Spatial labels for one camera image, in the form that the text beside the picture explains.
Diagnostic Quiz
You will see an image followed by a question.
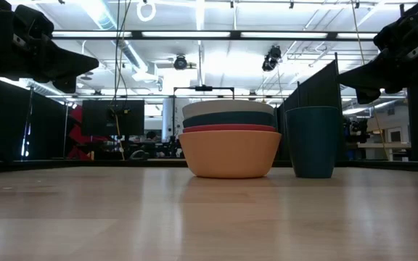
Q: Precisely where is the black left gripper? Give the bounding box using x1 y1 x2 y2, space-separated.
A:
0 0 100 95

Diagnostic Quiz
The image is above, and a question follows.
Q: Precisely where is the teal cup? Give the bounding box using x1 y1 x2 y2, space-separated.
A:
284 105 340 179

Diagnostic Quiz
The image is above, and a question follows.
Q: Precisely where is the white bowl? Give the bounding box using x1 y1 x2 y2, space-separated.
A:
181 99 275 120

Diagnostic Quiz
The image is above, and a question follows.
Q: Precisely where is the dark blue bowl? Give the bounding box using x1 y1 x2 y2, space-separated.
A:
182 110 277 129

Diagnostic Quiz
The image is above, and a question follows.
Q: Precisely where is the red bowl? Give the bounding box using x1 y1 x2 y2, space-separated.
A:
182 123 278 134

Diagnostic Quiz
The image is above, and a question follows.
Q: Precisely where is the orange bowl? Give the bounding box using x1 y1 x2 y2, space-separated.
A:
179 130 282 180

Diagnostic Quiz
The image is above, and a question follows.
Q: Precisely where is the black background robot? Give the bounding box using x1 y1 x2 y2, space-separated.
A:
342 116 370 144

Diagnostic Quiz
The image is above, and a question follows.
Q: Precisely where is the black computer monitor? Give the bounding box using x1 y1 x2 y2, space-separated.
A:
81 99 145 138

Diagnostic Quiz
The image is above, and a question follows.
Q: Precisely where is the red background object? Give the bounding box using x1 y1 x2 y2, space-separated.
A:
67 104 110 161

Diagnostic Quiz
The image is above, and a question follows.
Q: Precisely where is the white round column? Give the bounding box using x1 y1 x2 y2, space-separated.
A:
161 97 191 143

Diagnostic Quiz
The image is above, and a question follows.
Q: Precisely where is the black hanging cable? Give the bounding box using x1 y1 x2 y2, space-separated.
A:
111 0 132 109

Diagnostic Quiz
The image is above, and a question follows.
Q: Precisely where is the yellow hanging cable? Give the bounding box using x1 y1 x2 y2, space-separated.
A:
350 0 391 160

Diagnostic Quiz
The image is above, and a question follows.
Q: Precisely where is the black table edge frame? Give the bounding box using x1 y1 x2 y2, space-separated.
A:
0 157 418 174

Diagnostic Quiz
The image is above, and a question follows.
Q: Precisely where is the white hanging ring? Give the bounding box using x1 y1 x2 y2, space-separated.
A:
136 0 157 22

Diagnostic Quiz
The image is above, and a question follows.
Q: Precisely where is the black ceiling camera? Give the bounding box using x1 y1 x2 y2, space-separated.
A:
173 54 189 71
261 45 283 73

